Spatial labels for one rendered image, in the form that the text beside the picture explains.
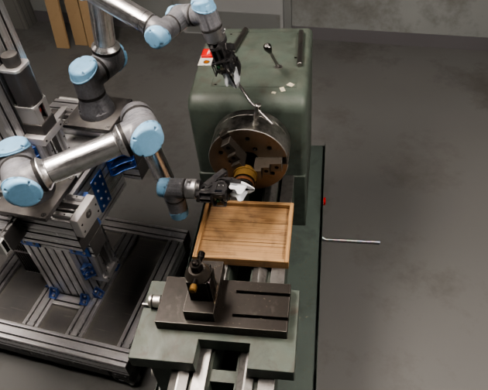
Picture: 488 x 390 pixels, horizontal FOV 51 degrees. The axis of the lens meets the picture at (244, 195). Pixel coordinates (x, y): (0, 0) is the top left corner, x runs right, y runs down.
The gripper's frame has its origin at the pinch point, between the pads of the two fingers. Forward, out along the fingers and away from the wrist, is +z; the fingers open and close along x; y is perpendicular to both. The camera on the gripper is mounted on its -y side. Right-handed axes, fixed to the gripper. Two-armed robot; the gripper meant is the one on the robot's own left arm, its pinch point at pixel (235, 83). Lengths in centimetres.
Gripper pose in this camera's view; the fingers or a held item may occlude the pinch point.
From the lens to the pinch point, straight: 197.8
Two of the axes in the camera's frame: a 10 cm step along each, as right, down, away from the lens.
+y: -1.4, 7.0, -7.0
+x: 9.4, -1.3, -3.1
